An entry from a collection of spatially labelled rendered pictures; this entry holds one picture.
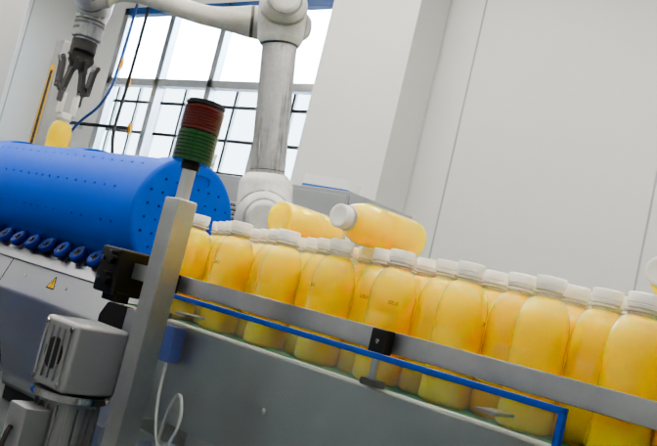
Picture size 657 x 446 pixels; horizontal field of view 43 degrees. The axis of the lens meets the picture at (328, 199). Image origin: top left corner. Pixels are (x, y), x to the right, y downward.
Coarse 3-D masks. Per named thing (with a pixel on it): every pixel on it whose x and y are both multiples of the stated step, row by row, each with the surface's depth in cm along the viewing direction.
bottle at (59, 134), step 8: (56, 120) 245; (64, 120) 245; (56, 128) 243; (64, 128) 243; (48, 136) 243; (56, 136) 242; (64, 136) 243; (48, 144) 242; (56, 144) 242; (64, 144) 244
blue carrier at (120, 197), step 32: (0, 160) 226; (32, 160) 216; (64, 160) 206; (96, 160) 198; (128, 160) 191; (160, 160) 185; (0, 192) 219; (32, 192) 207; (64, 192) 197; (96, 192) 188; (128, 192) 180; (160, 192) 182; (192, 192) 188; (224, 192) 195; (0, 224) 225; (32, 224) 210; (64, 224) 197; (96, 224) 187; (128, 224) 178
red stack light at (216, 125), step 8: (192, 104) 129; (184, 112) 130; (192, 112) 129; (200, 112) 129; (208, 112) 129; (216, 112) 130; (184, 120) 129; (192, 120) 129; (200, 120) 129; (208, 120) 129; (216, 120) 130; (200, 128) 128; (208, 128) 129; (216, 128) 130
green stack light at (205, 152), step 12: (180, 132) 129; (192, 132) 128; (204, 132) 129; (180, 144) 129; (192, 144) 128; (204, 144) 129; (216, 144) 131; (180, 156) 128; (192, 156) 128; (204, 156) 129
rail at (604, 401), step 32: (192, 288) 147; (224, 288) 142; (288, 320) 130; (320, 320) 126; (416, 352) 113; (448, 352) 109; (512, 384) 102; (544, 384) 100; (576, 384) 97; (608, 416) 94; (640, 416) 91
